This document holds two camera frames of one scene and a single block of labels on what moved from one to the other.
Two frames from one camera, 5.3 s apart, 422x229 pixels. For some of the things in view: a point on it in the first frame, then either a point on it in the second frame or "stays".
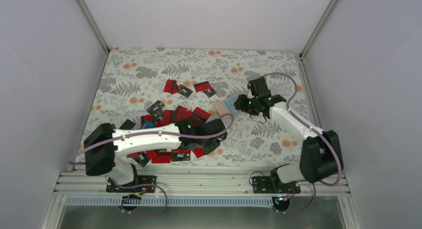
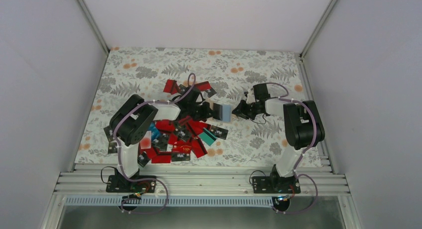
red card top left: (171, 86) stays
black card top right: (210, 92) stays
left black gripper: (207, 149) -> (206, 111)
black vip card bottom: (180, 157) stays
